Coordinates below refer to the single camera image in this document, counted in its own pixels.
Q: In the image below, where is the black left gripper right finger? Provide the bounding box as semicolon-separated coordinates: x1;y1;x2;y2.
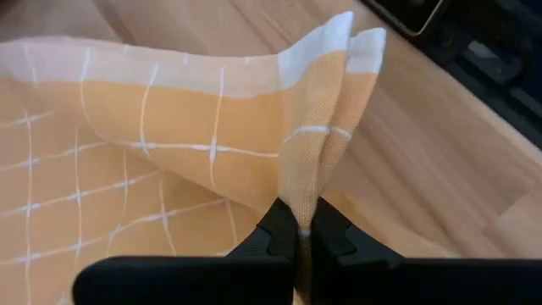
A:
311;197;542;305

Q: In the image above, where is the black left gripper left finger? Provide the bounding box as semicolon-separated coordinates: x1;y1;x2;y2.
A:
71;197;300;305

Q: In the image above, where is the orange checked kitchen towel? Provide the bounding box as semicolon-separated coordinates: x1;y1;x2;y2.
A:
0;10;462;305

